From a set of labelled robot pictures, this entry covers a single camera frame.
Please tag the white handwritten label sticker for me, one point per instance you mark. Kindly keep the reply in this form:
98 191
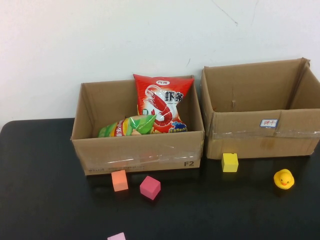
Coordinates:
269 123

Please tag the yellow foam cube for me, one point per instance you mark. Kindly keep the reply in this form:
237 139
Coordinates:
230 162

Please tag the magenta foam cube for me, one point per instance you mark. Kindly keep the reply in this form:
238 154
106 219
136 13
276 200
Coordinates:
149 187

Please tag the yellow rubber duck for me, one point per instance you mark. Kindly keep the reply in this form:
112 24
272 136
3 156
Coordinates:
283 180

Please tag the red shrimp snack bag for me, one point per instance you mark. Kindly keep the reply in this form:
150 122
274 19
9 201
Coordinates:
162 100

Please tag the cardboard box with white label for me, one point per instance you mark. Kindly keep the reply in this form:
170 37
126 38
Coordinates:
240 140

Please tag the cardboard box with F2 print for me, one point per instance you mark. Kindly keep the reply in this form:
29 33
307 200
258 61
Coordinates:
140 150

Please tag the light pink foam cube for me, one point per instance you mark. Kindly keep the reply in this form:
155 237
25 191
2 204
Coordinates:
117 237

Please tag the green potato chips bag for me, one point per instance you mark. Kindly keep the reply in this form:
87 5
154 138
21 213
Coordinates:
142 126

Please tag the orange foam cube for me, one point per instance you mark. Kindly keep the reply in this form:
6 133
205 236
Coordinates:
119 181

